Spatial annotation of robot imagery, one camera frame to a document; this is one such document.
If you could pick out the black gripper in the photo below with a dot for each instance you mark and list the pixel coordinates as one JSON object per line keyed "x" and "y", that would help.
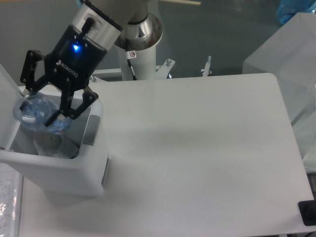
{"x": 68, "y": 67}

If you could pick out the clear plastic water bottle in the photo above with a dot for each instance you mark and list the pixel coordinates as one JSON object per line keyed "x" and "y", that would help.
{"x": 34, "y": 110}

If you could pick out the white green wrapper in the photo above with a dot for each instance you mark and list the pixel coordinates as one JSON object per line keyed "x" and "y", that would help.
{"x": 55, "y": 145}

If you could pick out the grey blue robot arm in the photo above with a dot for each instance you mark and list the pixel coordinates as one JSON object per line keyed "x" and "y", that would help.
{"x": 98, "y": 25}

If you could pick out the white trash can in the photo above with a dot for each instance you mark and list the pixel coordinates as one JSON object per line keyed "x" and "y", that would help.
{"x": 82, "y": 175}

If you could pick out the paper sheet in sleeve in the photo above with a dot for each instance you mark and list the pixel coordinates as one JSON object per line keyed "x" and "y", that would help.
{"x": 11, "y": 186}

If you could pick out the black device at edge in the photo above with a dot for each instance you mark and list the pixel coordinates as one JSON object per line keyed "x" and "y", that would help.
{"x": 308, "y": 212}

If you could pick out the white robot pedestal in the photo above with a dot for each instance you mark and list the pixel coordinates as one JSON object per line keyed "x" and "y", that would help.
{"x": 141, "y": 63}

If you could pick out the white metal base frame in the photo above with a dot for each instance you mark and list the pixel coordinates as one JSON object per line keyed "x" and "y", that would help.
{"x": 163, "y": 71}

